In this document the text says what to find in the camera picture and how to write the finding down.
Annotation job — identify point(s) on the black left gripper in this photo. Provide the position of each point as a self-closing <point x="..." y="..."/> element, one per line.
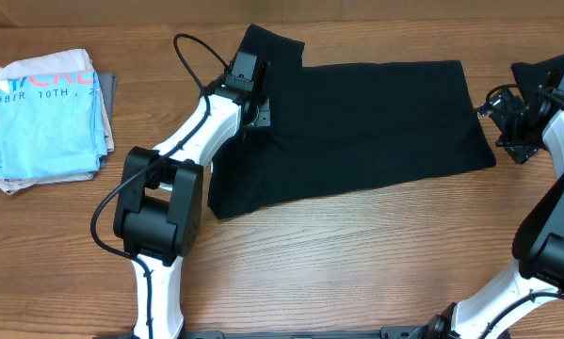
<point x="264" y="116"/>

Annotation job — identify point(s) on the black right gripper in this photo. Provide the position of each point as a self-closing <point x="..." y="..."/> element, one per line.
<point x="520" y="151"/>

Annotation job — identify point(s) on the black t-shirt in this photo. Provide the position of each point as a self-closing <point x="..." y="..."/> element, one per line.
<point x="345" y="127"/>

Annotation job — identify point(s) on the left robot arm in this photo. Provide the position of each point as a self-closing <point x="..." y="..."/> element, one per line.
<point x="158" y="212"/>

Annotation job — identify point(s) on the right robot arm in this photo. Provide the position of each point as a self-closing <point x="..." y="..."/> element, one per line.
<point x="535" y="274"/>

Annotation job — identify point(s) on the beige folded t-shirt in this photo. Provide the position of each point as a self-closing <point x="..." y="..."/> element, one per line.
<point x="71" y="60"/>

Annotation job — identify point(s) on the light blue folded t-shirt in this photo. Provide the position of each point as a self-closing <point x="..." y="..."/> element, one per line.
<point x="51" y="125"/>

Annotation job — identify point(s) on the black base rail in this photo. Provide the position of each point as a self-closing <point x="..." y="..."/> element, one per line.
<point x="404" y="332"/>

